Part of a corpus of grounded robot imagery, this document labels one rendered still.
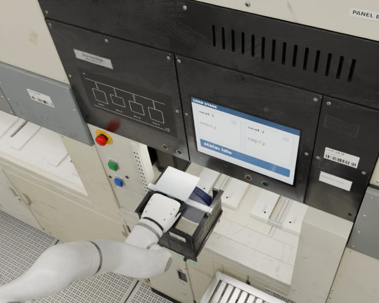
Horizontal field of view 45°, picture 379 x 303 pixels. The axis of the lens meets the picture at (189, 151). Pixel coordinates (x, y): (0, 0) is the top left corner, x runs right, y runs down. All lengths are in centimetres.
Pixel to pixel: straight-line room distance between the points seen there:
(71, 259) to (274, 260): 92
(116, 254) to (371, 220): 64
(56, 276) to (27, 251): 201
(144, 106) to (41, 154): 109
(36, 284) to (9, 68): 79
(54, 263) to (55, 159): 122
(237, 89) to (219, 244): 89
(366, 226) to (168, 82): 62
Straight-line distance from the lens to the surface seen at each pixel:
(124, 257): 124
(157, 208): 143
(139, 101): 127
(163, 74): 113
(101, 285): 279
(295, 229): 181
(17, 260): 305
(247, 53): 97
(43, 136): 236
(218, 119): 114
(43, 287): 105
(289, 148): 111
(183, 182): 147
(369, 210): 119
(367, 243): 131
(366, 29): 85
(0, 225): 324
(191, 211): 167
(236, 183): 191
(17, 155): 233
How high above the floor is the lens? 246
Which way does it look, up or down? 50 degrees down
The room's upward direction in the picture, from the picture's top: 8 degrees counter-clockwise
